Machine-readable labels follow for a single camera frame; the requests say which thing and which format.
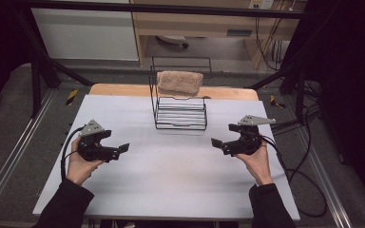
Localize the aluminium floor rail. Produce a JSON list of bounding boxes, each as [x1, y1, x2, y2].
[[297, 126, 354, 228], [0, 89, 57, 217]]

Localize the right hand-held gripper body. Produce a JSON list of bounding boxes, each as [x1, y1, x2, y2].
[[221, 114, 277, 157]]

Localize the yellow black floor tape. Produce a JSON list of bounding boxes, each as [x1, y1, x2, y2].
[[65, 88, 80, 106], [268, 94, 287, 109]]

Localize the white chair base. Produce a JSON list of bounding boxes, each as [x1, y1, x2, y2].
[[156, 34, 190, 49]]

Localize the white cabinet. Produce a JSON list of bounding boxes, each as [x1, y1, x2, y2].
[[29, 0, 140, 62]]

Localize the hanging desk cables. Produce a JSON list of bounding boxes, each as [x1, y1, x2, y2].
[[254, 14, 287, 72]]

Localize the person's right hand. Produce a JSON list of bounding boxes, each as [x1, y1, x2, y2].
[[234, 132, 275, 187]]

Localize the black floor cable bundle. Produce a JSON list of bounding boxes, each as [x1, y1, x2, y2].
[[270, 80, 323, 136]]

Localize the person's left hand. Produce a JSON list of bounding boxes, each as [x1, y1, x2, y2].
[[66, 136, 105, 187]]

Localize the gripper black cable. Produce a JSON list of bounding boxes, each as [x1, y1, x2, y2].
[[60, 125, 86, 182], [260, 134, 329, 219]]

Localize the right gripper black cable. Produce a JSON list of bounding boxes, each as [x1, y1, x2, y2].
[[260, 134, 329, 219]]

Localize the wooden table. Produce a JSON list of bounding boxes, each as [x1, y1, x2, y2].
[[88, 83, 260, 102]]

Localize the white power strip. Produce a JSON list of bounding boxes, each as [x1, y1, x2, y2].
[[248, 0, 275, 10]]

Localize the black wire rack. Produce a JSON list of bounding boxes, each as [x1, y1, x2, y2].
[[147, 56, 213, 131]]

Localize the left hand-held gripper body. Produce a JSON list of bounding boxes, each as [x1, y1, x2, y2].
[[76, 119, 122, 163]]

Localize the black frame crossbar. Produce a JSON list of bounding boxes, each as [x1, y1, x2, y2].
[[12, 0, 315, 21]]

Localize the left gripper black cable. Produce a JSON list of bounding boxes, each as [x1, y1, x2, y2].
[[60, 125, 86, 182]]

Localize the white table mat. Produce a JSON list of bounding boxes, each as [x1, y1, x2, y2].
[[32, 94, 301, 222]]

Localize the black frame stand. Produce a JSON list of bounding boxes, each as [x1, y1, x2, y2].
[[247, 60, 309, 125], [12, 9, 95, 119]]

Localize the light wooden desk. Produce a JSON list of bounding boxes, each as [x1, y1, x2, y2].
[[129, 0, 309, 68]]

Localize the beige towel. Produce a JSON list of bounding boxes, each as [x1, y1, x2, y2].
[[156, 70, 204, 97]]

